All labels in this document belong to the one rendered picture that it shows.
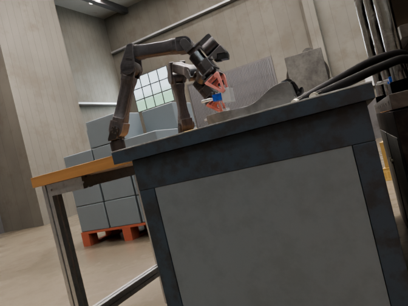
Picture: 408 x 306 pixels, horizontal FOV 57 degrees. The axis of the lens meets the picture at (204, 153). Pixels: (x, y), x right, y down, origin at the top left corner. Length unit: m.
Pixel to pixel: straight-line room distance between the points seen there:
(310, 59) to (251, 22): 3.02
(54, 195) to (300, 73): 9.25
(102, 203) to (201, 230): 3.43
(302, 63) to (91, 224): 7.43
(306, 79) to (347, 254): 9.48
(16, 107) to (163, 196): 8.74
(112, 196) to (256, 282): 3.39
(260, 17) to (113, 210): 9.44
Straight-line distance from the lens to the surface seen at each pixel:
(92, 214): 4.55
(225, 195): 0.98
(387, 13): 1.67
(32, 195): 9.58
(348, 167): 0.91
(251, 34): 12.60
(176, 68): 2.02
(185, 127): 2.08
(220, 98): 1.47
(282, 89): 1.54
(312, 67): 10.38
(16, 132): 9.71
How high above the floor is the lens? 0.73
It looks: level
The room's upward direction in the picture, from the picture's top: 14 degrees counter-clockwise
